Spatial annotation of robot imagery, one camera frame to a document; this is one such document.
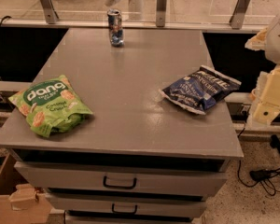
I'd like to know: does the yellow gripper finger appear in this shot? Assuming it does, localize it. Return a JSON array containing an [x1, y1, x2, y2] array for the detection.
[[249, 64, 280, 125], [245, 28, 267, 51]]

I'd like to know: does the blue chip bag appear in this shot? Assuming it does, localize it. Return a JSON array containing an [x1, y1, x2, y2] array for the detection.
[[160, 65, 241, 115]]

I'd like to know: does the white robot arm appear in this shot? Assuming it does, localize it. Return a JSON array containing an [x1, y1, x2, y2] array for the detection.
[[245, 12, 280, 126]]

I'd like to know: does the redbull can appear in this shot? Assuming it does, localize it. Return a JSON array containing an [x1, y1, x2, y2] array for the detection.
[[107, 8, 124, 47]]

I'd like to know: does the green dang chip bag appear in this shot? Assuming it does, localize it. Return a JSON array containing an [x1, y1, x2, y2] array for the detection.
[[8, 75, 92, 138]]

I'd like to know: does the orange tape roll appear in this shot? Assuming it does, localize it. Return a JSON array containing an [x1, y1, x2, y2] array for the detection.
[[250, 89, 258, 101]]

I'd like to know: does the grey drawer cabinet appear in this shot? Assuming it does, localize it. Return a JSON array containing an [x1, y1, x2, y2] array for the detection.
[[0, 28, 243, 224]]

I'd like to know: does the cardboard box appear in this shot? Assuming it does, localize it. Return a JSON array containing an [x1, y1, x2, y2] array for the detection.
[[0, 155, 52, 224]]

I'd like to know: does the right metal bracket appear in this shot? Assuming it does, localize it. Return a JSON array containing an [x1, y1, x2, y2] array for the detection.
[[229, 0, 251, 30]]

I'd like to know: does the metal bracket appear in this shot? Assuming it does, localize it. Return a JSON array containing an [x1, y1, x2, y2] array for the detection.
[[40, 0, 59, 24], [229, 0, 251, 30], [156, 0, 167, 27]]

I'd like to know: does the black power adapter cable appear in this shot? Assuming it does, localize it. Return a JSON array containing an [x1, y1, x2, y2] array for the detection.
[[236, 161, 280, 197]]

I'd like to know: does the middle metal bracket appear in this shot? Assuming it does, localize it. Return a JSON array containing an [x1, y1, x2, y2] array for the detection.
[[156, 0, 167, 27]]

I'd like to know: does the top drawer black handle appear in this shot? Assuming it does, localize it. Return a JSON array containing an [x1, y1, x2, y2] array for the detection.
[[103, 175, 137, 189]]

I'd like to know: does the drawer black handle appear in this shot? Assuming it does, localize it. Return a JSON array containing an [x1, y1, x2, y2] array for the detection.
[[111, 203, 138, 215], [103, 175, 137, 189]]

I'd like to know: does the left metal bracket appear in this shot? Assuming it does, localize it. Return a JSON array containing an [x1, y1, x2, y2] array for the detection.
[[40, 0, 59, 24]]

